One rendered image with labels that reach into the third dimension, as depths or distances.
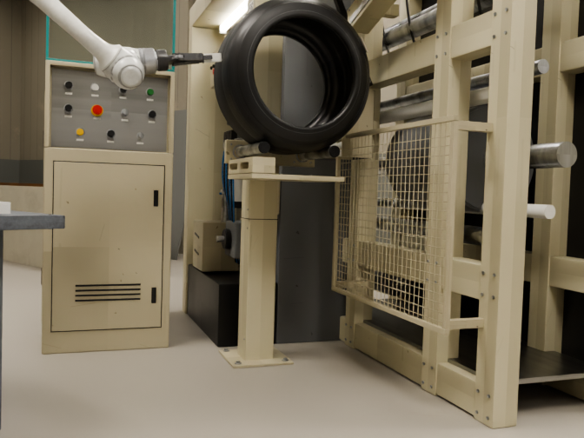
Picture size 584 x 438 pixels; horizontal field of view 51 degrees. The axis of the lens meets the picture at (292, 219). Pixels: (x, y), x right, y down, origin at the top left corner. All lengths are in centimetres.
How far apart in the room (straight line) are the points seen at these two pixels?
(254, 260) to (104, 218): 70
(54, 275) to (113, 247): 27
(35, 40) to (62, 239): 774
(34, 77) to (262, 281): 804
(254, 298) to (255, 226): 31
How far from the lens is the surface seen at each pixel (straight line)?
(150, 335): 295
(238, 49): 226
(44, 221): 193
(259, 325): 270
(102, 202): 285
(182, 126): 698
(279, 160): 264
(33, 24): 1053
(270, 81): 269
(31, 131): 1030
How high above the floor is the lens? 74
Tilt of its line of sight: 3 degrees down
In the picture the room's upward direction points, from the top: 2 degrees clockwise
